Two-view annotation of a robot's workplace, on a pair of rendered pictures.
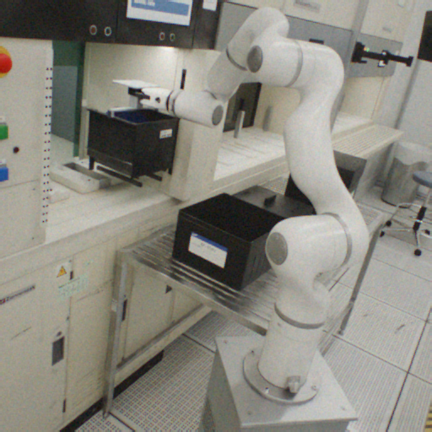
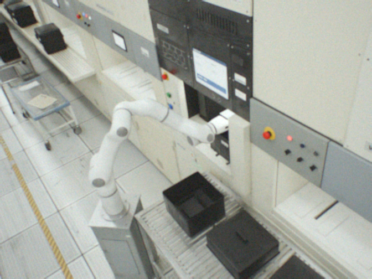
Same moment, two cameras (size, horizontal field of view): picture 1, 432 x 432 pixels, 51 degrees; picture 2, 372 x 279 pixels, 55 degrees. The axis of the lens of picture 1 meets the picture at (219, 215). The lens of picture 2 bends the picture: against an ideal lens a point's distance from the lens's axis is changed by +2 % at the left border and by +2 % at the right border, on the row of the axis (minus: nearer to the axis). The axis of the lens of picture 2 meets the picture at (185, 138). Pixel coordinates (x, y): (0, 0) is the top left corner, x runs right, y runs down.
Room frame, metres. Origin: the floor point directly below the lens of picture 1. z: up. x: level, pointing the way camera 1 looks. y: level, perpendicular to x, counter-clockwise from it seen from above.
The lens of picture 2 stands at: (2.14, -1.23, 2.53)
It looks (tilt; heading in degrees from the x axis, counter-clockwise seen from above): 40 degrees down; 122
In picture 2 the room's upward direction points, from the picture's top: 9 degrees counter-clockwise
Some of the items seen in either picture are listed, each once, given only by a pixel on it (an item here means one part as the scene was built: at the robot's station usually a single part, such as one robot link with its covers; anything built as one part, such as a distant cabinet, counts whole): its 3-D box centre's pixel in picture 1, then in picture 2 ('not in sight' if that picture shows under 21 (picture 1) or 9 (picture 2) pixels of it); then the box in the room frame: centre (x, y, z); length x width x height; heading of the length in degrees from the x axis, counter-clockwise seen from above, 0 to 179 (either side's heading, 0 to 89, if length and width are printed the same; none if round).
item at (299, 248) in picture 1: (302, 268); (102, 173); (0.86, -0.20, 1.07); 0.19 x 0.12 x 0.24; 124
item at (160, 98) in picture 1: (163, 98); (218, 125); (1.45, 0.25, 1.25); 0.11 x 0.10 x 0.07; 62
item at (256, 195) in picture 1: (267, 210); (241, 242); (1.74, -0.19, 0.83); 0.29 x 0.29 x 0.13; 61
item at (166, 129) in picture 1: (133, 131); (232, 134); (1.50, 0.34, 1.11); 0.24 x 0.20 x 0.32; 152
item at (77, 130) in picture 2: not in sight; (46, 109); (-1.23, 1.06, 0.24); 0.97 x 0.52 x 0.48; 155
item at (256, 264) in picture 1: (230, 237); (194, 202); (1.39, -0.05, 0.85); 0.28 x 0.28 x 0.17; 60
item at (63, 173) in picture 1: (85, 173); not in sight; (1.59, 0.52, 0.89); 0.22 x 0.21 x 0.04; 62
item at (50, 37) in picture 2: not in sight; (50, 38); (-1.29, 1.55, 0.93); 0.30 x 0.28 x 0.26; 149
